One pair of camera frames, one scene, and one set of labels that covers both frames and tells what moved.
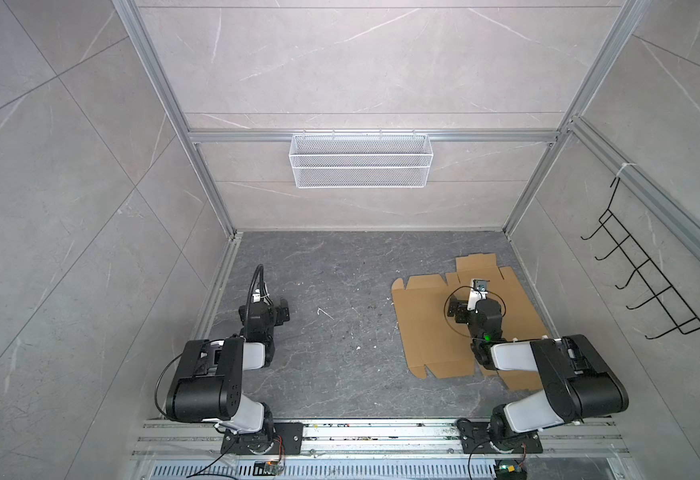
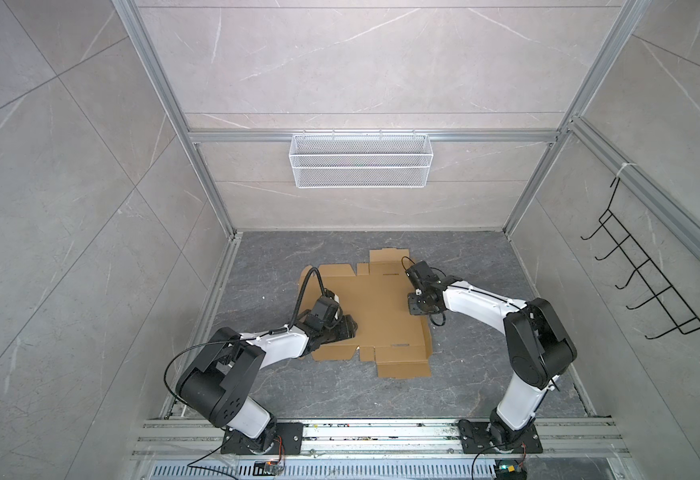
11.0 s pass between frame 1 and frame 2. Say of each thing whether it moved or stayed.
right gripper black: moved
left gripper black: moved
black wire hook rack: stayed
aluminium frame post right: stayed
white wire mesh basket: stayed
